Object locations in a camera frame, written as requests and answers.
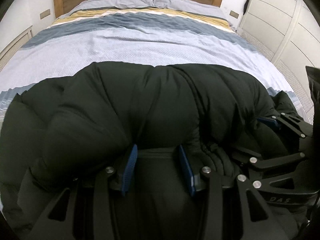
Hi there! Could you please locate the striped pillow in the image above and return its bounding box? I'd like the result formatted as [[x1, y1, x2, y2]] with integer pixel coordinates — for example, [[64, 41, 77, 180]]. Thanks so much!
[[153, 0, 227, 20], [71, 0, 154, 12]]

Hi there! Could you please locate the right striped pillow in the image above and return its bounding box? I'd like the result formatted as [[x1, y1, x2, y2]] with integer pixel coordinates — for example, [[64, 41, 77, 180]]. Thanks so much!
[[153, 0, 227, 20]]

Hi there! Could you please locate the left striped pillow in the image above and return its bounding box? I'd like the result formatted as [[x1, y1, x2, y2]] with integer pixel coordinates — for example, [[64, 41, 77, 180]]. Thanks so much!
[[71, 0, 154, 12]]

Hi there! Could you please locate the black puffer coat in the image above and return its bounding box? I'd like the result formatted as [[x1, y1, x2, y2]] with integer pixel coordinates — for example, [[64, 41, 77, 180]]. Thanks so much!
[[1, 62, 296, 239]]

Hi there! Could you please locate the right wall switch plate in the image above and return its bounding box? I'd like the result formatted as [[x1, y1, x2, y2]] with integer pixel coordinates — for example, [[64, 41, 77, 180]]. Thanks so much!
[[229, 10, 239, 19]]

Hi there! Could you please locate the wall switch plate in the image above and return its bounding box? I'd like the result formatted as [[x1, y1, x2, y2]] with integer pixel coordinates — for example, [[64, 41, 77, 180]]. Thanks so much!
[[40, 9, 51, 20], [229, 10, 239, 19]]

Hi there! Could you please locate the left wall switch plate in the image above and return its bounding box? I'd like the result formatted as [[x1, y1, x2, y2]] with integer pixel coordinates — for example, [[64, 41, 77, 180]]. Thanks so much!
[[40, 9, 51, 20]]

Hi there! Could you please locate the white wardrobe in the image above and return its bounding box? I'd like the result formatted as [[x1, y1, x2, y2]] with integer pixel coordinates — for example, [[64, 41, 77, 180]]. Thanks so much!
[[239, 0, 319, 123]]

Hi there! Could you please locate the striped duvet cover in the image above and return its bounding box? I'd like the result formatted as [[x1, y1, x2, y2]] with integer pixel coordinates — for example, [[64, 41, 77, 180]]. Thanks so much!
[[1, 10, 306, 117]]

